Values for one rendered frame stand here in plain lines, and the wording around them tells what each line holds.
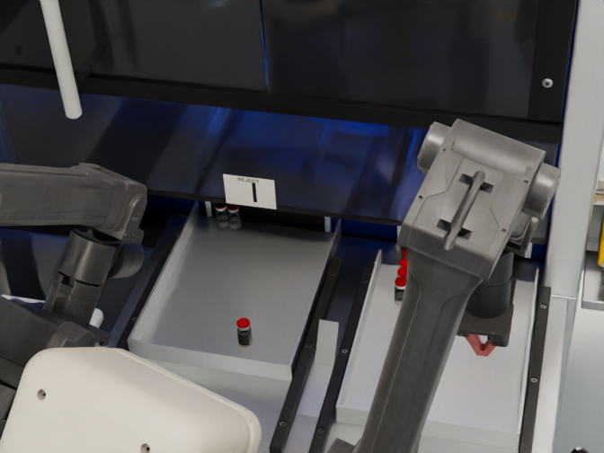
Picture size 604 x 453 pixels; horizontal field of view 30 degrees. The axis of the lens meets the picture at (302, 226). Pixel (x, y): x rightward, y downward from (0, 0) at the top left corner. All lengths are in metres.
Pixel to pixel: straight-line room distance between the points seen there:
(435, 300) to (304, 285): 0.97
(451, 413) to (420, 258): 0.82
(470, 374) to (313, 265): 0.34
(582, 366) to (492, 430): 1.36
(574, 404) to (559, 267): 1.09
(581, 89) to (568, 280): 0.36
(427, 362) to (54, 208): 0.43
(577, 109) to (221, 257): 0.66
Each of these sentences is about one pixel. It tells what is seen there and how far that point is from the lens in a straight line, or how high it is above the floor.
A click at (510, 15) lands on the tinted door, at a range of 1.56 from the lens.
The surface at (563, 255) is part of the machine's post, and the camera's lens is 1.79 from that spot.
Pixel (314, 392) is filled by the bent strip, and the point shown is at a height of 0.88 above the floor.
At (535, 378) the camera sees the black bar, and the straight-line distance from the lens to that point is 1.70.
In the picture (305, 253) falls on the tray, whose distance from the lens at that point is 1.91.
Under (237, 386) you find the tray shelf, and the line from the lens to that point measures 1.71.
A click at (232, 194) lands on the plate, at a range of 1.84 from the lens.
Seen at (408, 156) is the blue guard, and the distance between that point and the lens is 1.71.
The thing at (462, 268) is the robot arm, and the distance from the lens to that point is 0.86.
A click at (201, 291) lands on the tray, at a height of 0.88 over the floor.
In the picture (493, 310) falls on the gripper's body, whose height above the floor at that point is 1.19.
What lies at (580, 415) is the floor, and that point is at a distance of 2.85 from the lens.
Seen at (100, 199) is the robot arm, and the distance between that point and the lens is 1.24.
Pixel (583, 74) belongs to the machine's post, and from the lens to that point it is 1.59.
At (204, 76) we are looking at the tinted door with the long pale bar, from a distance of 1.72.
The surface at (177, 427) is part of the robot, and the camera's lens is 1.02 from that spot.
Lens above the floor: 2.17
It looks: 41 degrees down
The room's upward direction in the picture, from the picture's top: 4 degrees counter-clockwise
